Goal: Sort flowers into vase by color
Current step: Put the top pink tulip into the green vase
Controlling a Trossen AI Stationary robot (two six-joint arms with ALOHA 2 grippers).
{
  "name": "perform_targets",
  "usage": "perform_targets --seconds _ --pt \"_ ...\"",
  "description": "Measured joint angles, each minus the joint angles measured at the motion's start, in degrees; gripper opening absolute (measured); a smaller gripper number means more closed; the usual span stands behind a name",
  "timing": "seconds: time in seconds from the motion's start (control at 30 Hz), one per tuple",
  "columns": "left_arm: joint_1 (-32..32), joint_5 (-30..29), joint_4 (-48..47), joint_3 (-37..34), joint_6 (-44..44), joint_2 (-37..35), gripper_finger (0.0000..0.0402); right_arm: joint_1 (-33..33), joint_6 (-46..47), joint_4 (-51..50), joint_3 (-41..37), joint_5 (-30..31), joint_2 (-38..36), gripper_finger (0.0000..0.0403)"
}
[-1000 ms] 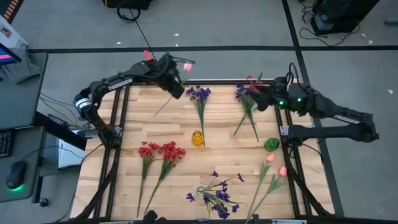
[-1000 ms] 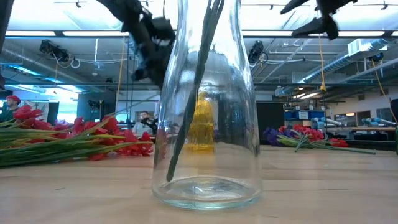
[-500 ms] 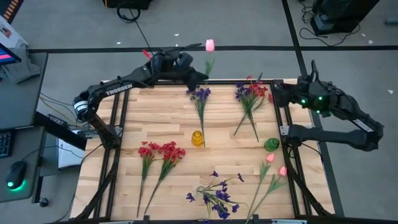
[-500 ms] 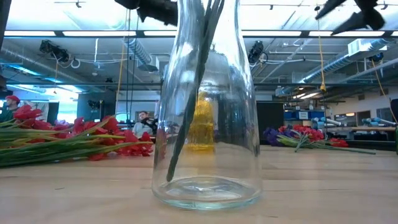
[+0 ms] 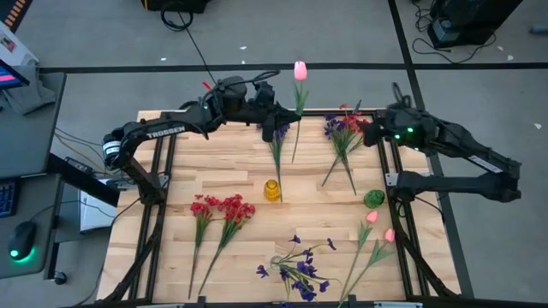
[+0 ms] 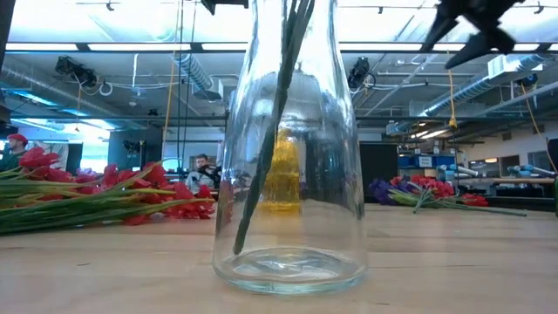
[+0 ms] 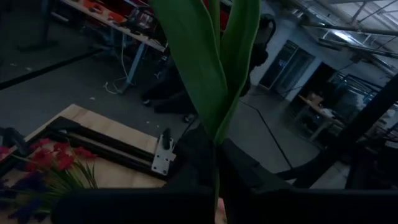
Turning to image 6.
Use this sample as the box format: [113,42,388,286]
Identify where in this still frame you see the wooden workbench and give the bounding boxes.
[453,175,558,198]

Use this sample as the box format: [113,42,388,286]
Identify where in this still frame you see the large black board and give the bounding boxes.
[359,142,400,204]

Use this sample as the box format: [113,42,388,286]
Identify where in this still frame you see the long silver air duct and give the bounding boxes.
[385,52,546,136]

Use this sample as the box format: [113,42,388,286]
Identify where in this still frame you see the silver spiral air duct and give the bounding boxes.
[176,51,215,102]

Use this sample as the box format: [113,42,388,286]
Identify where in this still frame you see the person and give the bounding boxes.
[0,133,31,172]
[184,153,222,194]

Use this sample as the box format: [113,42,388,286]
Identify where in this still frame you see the green flower stems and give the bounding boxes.
[232,0,316,257]

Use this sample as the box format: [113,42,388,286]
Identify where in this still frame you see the clear glass vase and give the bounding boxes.
[212,0,369,297]

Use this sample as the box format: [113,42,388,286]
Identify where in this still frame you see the blue storage bins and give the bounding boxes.
[398,153,458,170]

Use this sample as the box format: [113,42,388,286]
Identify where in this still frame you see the leaf patterned cloth panel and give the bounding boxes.
[26,141,70,172]

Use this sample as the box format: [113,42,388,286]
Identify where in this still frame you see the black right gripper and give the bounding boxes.
[420,0,527,71]

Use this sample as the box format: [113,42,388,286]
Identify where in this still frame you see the yellow glass vase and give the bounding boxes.
[259,128,303,215]

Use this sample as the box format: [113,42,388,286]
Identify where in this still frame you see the black hanging spotlight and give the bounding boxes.
[347,56,378,91]
[55,55,99,89]

